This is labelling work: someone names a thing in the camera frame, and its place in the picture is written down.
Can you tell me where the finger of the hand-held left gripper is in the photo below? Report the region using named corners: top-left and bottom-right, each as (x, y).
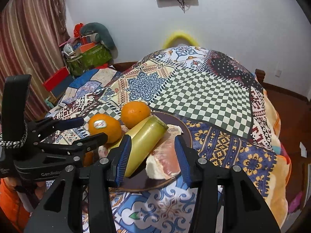
top-left (24, 134), bottom-right (133, 233)
top-left (174, 135), bottom-right (281, 233)

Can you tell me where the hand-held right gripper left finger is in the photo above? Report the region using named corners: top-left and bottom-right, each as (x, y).
top-left (29, 118), bottom-right (85, 139)

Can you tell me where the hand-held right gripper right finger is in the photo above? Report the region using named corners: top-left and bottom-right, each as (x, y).
top-left (36, 133), bottom-right (108, 168)

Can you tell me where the orange with sticker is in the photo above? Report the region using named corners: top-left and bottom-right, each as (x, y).
top-left (88, 113), bottom-right (122, 143)

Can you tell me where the greenish sugarcane piece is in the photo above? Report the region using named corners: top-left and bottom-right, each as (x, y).
top-left (124, 116), bottom-right (169, 177)

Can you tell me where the yellow-green banana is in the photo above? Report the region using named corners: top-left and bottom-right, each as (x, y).
top-left (108, 116), bottom-right (152, 151)

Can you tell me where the dark round plate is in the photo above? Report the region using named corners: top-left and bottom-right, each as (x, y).
top-left (107, 112), bottom-right (193, 192)

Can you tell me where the dark box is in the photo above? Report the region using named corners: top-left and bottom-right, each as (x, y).
top-left (50, 79), bottom-right (74, 98)

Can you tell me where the blue patchwork quilt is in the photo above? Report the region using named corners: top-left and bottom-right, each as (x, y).
top-left (47, 68), bottom-right (123, 119)

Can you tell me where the red box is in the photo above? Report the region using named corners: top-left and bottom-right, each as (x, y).
top-left (43, 67), bottom-right (73, 91)

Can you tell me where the green storage box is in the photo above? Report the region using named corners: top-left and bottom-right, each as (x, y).
top-left (66, 45), bottom-right (113, 76)

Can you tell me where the striped brown curtain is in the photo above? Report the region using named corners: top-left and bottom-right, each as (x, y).
top-left (0, 0), bottom-right (71, 118)

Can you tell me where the colourful patchwork blanket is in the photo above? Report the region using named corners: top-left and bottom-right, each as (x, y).
top-left (46, 45), bottom-right (279, 233)

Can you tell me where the orange cardboard box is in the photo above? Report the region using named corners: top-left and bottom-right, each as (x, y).
top-left (80, 42), bottom-right (102, 53)

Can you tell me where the orange cloth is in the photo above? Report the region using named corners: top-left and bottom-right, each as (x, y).
top-left (0, 177), bottom-right (33, 225)

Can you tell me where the red plastic bag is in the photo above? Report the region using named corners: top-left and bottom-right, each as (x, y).
top-left (73, 23), bottom-right (84, 38)

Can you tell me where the orange fleece blanket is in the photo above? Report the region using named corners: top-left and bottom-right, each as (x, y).
top-left (262, 90), bottom-right (292, 225)

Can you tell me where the grey bolster pillow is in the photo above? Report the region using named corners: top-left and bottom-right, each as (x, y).
top-left (80, 22), bottom-right (117, 51)

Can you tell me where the pink cloth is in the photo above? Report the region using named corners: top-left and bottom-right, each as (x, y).
top-left (289, 191), bottom-right (303, 212)

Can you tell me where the braided wrist strap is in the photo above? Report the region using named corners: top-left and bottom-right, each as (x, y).
top-left (0, 121), bottom-right (29, 149)

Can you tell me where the black hanging cable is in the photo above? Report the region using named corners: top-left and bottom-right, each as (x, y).
top-left (176, 0), bottom-right (192, 11)

